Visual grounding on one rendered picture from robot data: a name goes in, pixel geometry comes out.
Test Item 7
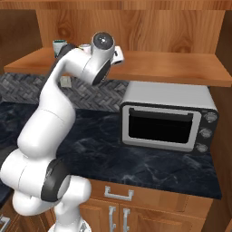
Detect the silver toaster oven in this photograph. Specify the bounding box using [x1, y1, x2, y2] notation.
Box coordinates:
[119, 80, 220, 157]

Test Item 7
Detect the wooden drawer front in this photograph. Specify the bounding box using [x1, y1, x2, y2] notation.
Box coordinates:
[86, 179, 214, 219]

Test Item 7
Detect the grey toaster oven knob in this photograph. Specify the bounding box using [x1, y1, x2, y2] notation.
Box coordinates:
[204, 111, 216, 123]
[196, 143, 208, 154]
[200, 127, 212, 138]

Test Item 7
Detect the toaster oven glass door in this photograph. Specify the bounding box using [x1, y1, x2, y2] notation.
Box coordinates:
[122, 105, 202, 152]

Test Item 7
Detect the white wall outlet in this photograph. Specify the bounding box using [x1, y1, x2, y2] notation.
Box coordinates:
[60, 75, 73, 89]

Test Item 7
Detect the open wooden wall cabinet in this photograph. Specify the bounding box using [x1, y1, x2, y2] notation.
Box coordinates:
[0, 0, 232, 89]

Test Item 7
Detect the silver cupboard door handle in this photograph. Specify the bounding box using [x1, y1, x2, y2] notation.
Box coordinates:
[108, 205, 118, 232]
[121, 208, 131, 232]

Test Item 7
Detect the white mug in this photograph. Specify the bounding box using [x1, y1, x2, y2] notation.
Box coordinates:
[78, 43, 92, 54]

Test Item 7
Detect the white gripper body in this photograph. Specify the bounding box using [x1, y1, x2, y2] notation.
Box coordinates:
[112, 45, 126, 66]

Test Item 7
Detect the grey mug with teal rim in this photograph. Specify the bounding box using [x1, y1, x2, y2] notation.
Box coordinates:
[52, 39, 69, 59]

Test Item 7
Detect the silver drawer handle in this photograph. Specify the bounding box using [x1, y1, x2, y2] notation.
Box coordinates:
[104, 186, 135, 202]

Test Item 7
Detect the wooden cupboard door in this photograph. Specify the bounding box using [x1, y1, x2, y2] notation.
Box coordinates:
[78, 198, 121, 232]
[119, 204, 198, 232]

